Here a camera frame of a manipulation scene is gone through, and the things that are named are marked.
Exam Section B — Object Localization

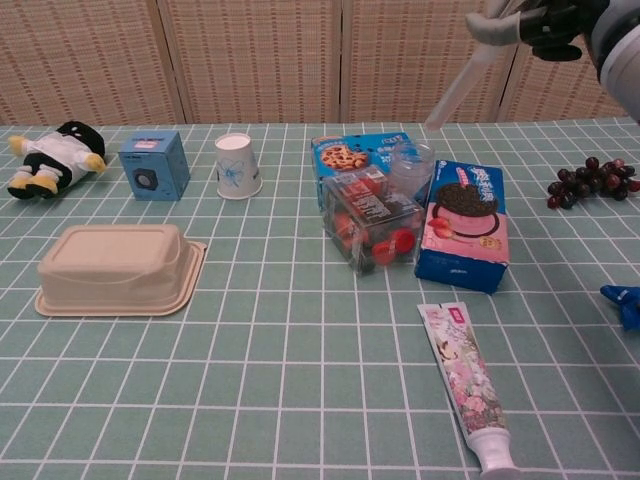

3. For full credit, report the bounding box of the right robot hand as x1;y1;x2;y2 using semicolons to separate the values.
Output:
464;0;640;124

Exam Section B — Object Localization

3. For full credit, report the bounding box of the clear plastic tube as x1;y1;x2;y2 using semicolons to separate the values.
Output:
423;0;512;132

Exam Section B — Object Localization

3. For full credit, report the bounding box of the clear box with red items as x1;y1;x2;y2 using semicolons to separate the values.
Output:
321;167;426;276

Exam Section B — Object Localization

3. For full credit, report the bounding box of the floral toothpaste tube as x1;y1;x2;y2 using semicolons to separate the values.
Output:
417;301;524;476

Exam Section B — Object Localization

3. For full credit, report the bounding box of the dark red grape bunch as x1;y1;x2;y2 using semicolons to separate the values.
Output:
546;156;640;210

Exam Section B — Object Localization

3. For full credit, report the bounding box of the pink blue Oreo box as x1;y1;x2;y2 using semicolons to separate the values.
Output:
413;159;511;296

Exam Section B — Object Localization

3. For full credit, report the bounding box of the blue cookie bag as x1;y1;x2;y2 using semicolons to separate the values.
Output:
310;130;414;192

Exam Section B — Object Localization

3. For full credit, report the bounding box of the blue snack wrapper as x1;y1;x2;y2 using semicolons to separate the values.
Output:
599;283;640;331

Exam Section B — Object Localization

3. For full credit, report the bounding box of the bamboo folding screen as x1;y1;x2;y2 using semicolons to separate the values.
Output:
0;0;640;127

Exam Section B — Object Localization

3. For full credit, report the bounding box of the white paper cup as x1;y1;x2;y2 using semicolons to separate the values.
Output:
214;132;264;201

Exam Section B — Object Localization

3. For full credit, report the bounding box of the blue speaker box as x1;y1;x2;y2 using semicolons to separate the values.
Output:
118;131;192;202

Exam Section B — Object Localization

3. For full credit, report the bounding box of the green grid tablecloth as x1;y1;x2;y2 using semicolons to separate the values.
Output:
0;117;640;480

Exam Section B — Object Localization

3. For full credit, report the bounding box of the beige pulp food container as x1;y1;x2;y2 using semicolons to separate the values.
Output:
33;223;209;319

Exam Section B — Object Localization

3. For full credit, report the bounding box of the black penguin plush toy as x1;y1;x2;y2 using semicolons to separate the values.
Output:
7;120;109;201

